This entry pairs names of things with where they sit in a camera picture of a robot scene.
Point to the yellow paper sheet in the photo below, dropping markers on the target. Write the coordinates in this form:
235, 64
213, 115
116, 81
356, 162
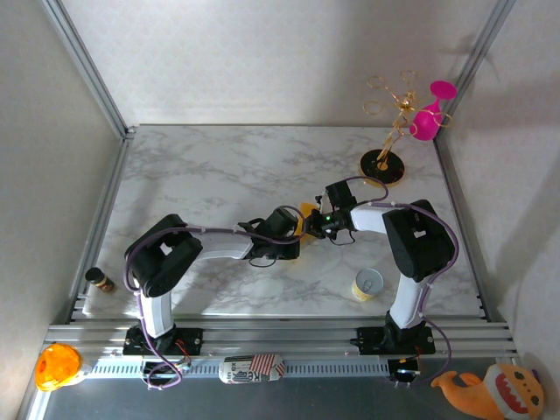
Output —
307, 207

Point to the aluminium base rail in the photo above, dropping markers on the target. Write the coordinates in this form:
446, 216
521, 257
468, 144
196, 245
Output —
284, 339

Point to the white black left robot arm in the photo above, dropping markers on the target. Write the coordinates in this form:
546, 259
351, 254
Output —
162, 258

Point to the pink wine glass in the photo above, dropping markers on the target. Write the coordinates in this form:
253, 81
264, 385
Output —
426, 124

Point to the orange plush monster toy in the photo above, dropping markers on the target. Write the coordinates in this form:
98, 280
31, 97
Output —
503, 394

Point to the gold cup holder stand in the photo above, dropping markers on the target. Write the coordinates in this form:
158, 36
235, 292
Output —
382, 168

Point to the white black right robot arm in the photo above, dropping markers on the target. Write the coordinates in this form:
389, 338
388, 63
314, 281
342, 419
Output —
415, 240

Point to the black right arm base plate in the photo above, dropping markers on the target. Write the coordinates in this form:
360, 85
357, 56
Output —
369, 339

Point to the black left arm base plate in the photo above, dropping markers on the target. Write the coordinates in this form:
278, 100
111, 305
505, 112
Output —
192, 339

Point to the aluminium side rail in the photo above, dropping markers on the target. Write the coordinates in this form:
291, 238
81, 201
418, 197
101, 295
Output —
459, 197
106, 197

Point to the black controller box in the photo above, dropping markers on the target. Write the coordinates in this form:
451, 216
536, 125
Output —
159, 369
404, 367

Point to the yellow tin can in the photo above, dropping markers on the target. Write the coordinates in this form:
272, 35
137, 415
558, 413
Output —
367, 284

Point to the aluminium frame post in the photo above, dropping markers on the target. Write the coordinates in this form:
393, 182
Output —
485, 44
88, 65

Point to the orange plastic ball toy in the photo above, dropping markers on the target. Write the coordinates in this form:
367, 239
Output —
57, 365

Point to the crushed printed drink can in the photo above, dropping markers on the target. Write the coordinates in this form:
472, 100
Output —
245, 372

